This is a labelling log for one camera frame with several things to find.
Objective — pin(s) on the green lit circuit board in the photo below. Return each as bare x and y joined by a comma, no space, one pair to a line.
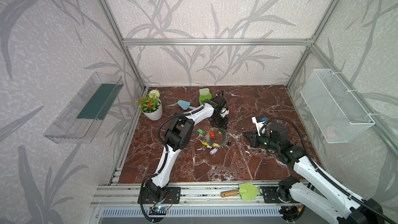
158,210

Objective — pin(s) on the green toy shovel wooden handle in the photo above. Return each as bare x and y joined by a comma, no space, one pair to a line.
246,191

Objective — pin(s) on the light blue toy trowel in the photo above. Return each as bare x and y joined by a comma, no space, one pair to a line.
185,105

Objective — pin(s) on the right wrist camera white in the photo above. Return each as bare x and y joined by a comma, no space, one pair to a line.
261,125

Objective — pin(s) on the key with yellow tag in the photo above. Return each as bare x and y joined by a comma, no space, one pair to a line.
212,145

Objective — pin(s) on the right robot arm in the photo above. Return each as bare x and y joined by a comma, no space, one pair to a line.
331,200

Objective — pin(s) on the green black garden glove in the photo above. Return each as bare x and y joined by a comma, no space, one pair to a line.
204,94

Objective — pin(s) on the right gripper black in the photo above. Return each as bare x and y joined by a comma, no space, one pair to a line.
256,140

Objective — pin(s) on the large metal key ring plate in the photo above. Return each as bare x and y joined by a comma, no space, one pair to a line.
220,136

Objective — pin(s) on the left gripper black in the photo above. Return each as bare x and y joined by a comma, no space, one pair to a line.
218,122

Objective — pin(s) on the clear acrylic wall shelf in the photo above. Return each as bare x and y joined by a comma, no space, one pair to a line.
81,119

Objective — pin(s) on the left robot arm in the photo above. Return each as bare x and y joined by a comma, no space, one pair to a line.
175,133

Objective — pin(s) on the key with purple tag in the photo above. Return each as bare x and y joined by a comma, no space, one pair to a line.
213,151

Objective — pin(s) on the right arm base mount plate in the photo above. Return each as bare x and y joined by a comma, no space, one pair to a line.
269,194

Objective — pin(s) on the potted plant white pot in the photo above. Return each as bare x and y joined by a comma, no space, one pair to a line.
150,105

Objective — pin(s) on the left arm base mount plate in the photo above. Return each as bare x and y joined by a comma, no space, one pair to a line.
171,195

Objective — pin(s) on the white wire mesh basket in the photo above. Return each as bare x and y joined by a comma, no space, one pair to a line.
338,113

